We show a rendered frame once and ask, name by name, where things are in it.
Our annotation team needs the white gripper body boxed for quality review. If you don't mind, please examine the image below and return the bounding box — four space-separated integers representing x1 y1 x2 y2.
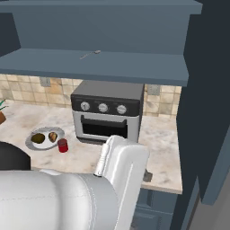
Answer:
102 135 150 230

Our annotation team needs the dark green avocado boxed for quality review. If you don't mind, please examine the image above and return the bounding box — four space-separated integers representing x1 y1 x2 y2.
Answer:
31 133 46 145

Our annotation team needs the blue-grey wall cabinet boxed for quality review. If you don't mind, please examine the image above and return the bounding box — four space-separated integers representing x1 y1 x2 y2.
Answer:
0 0 204 88

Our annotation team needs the dark blue cabinet door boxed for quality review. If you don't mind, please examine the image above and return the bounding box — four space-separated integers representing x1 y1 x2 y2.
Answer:
175 0 230 207
0 12 22 58

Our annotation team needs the white plate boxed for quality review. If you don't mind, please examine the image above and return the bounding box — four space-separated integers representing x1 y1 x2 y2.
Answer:
24 126 66 152

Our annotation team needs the silver toaster oven knob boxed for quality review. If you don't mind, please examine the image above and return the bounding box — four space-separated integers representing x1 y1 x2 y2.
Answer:
80 101 91 111
98 102 109 113
116 104 128 115

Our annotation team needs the toaster oven glass door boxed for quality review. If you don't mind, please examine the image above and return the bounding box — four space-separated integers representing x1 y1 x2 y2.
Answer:
72 111 142 144

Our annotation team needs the grey wall outlet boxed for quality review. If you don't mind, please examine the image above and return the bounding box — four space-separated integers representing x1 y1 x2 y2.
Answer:
146 84 162 96
39 76 51 88

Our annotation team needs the black toaster oven handle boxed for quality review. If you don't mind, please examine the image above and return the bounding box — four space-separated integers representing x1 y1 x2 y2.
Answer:
80 115 128 128

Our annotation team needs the silver spoon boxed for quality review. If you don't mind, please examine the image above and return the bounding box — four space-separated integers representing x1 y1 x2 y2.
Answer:
79 49 102 60

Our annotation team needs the grey toaster oven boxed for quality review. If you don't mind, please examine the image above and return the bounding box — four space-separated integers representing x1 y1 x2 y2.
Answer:
70 79 146 146

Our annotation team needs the potted green plant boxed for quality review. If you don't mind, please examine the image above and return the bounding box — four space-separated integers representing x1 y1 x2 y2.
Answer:
0 98 9 126

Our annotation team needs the brown bread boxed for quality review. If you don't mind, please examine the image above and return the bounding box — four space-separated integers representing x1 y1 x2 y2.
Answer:
48 131 58 144

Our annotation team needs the red jam jar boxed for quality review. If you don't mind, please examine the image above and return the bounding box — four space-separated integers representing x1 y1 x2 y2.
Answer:
57 137 69 154

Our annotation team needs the blue-grey base cabinet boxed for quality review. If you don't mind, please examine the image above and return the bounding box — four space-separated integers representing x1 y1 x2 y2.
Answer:
130 176 201 230

